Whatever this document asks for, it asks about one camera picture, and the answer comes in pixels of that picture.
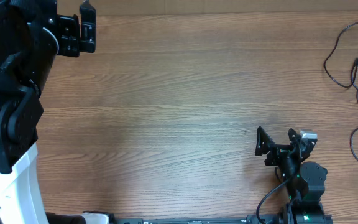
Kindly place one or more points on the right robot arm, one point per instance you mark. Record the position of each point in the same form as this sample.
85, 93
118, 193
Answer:
304, 180

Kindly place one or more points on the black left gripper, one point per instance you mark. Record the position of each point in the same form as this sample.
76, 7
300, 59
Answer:
67, 28

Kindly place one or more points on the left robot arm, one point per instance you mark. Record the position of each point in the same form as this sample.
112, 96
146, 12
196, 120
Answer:
32, 34

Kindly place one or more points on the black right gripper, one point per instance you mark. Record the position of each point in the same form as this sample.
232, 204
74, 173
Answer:
264, 148

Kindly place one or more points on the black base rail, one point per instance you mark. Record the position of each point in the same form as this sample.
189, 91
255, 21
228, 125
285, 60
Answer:
250, 219

